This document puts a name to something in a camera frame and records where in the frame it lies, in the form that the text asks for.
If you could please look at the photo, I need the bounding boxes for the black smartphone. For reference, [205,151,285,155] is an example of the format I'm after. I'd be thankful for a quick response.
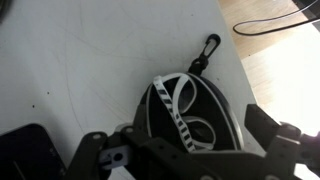
[0,124,66,180]

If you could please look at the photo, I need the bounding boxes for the white striped glasses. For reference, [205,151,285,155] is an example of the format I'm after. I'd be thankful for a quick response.
[153,73,216,152]

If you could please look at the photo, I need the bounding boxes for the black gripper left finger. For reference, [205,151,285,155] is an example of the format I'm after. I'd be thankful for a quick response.
[63,123,214,180]

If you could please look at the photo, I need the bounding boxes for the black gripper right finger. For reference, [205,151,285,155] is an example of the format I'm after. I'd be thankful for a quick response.
[199,104,320,180]

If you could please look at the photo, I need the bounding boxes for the black spectacle case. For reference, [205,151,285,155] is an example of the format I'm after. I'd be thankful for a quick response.
[133,34,244,153]

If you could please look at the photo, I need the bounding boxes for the black cable on floor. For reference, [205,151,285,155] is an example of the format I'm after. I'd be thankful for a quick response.
[232,0,320,36]

